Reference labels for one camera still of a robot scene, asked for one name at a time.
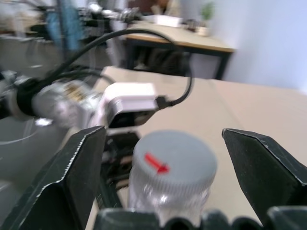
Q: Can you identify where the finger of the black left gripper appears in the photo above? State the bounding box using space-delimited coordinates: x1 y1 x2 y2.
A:
100 131 142 209

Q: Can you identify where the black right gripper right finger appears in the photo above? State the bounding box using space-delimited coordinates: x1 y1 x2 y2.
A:
221 128 307 226

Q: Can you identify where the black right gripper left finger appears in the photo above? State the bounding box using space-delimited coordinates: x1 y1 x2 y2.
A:
0 125 108 230

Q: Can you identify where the clear ribbed plastic jar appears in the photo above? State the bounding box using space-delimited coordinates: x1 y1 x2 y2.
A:
128 165 212 226

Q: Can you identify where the white box on desk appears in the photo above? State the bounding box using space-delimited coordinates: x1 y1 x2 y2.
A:
154 14 183 28

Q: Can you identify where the seated person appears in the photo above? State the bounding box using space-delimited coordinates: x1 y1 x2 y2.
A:
150 0 181 18

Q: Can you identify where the green potted plant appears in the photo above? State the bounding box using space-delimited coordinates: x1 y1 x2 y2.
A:
197 1 216 37

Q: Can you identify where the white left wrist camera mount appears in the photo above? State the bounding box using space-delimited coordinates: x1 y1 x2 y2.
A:
94 82 158 128

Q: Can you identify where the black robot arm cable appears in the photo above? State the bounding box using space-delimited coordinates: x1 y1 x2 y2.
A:
35 28 194 110

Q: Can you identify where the wooden desk black frame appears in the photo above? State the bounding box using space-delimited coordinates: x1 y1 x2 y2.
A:
124 22 237 80

